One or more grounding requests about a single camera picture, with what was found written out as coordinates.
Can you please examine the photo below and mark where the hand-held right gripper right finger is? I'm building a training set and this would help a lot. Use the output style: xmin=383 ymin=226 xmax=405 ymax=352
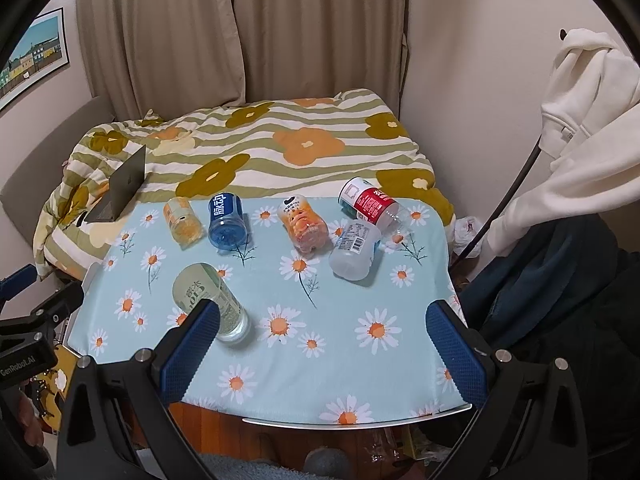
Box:
xmin=425 ymin=300 xmax=597 ymax=480

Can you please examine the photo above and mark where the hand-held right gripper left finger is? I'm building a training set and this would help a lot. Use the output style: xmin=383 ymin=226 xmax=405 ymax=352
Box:
xmin=55 ymin=299 xmax=222 ymax=480

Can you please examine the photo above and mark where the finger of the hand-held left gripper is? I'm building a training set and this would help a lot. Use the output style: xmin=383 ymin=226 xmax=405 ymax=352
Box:
xmin=29 ymin=282 xmax=86 ymax=332
xmin=0 ymin=262 xmax=40 ymax=305

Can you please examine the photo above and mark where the green label clear bottle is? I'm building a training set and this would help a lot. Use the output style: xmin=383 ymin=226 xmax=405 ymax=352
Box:
xmin=171 ymin=261 xmax=252 ymax=345

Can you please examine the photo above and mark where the light blue daisy tablecloth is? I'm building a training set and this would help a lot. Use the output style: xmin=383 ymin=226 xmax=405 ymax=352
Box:
xmin=67 ymin=195 xmax=476 ymax=426

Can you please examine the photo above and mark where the white plastic bag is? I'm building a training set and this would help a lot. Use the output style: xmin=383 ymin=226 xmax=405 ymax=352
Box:
xmin=452 ymin=216 xmax=483 ymax=256

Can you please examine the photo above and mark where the small orange clear bottle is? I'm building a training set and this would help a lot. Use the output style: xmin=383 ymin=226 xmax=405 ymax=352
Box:
xmin=163 ymin=197 xmax=200 ymax=251

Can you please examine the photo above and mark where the light blue fluffy rug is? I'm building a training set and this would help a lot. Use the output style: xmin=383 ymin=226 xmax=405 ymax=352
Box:
xmin=135 ymin=450 xmax=311 ymax=480

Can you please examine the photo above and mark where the blue label bottle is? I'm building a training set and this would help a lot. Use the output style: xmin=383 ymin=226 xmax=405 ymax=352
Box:
xmin=207 ymin=192 xmax=249 ymax=251

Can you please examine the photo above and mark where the dark teal garment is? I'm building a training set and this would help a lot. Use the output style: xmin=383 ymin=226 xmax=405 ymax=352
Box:
xmin=457 ymin=215 xmax=621 ymax=341

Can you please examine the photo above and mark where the grey sofa back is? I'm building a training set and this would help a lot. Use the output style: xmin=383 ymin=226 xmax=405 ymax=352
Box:
xmin=0 ymin=95 xmax=116 ymax=266

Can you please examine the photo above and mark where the grey laptop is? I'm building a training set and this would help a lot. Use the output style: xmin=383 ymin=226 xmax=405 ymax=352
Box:
xmin=82 ymin=144 xmax=147 ymax=224

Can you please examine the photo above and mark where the black garment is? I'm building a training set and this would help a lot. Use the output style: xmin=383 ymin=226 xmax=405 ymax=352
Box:
xmin=480 ymin=250 xmax=640 ymax=480

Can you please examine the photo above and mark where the white label clear bottle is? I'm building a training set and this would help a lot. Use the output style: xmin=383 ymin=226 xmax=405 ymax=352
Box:
xmin=328 ymin=219 xmax=385 ymax=282

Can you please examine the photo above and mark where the black curved tube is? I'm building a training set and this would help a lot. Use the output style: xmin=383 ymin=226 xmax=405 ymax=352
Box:
xmin=450 ymin=130 xmax=544 ymax=271

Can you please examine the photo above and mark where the peach orange label bottle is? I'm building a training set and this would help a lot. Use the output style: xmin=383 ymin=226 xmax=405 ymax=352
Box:
xmin=277 ymin=195 xmax=335 ymax=255

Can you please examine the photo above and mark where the grey fuzzy slipper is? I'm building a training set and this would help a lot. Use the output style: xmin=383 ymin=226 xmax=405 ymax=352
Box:
xmin=305 ymin=447 xmax=351 ymax=480

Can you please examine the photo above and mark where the red label clear bottle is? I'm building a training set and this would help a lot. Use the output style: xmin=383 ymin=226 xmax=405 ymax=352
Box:
xmin=338 ymin=177 xmax=413 ymax=241

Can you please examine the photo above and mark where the striped floral blanket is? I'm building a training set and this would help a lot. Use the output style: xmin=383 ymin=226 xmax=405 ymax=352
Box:
xmin=34 ymin=89 xmax=456 ymax=281

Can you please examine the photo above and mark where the white hoodie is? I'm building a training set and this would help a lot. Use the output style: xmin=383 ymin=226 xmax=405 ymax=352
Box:
xmin=487 ymin=27 xmax=640 ymax=256

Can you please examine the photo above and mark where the beige curtain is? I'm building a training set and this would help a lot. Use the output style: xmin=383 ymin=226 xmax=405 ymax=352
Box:
xmin=75 ymin=0 xmax=246 ymax=121
xmin=234 ymin=0 xmax=408 ymax=111

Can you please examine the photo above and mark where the framed wall picture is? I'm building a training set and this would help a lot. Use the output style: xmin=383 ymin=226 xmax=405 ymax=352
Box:
xmin=0 ymin=7 xmax=71 ymax=113

